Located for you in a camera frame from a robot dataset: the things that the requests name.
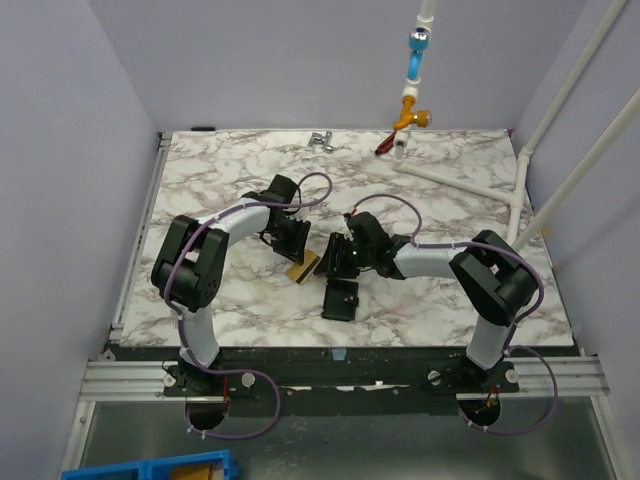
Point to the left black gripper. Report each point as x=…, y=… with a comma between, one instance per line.
x=294, y=250

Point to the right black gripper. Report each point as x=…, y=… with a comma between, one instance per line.
x=336, y=257

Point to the gold credit card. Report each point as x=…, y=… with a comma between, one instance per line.
x=299, y=273

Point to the black leather card holder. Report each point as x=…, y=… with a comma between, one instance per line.
x=341, y=300

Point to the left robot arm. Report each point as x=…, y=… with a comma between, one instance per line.
x=189, y=267

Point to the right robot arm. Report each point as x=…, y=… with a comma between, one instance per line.
x=497, y=281

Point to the silver metal clamp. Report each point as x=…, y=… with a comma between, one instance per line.
x=321, y=139

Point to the orange pipe valve fitting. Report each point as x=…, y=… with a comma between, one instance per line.
x=408, y=117

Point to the blue plastic bin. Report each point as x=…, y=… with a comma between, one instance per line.
x=160, y=468

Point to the red handled tool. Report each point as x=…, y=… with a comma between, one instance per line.
x=386, y=145

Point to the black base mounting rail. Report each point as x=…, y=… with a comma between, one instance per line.
x=323, y=381

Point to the white PVC pipe frame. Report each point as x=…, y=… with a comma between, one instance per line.
x=516, y=236

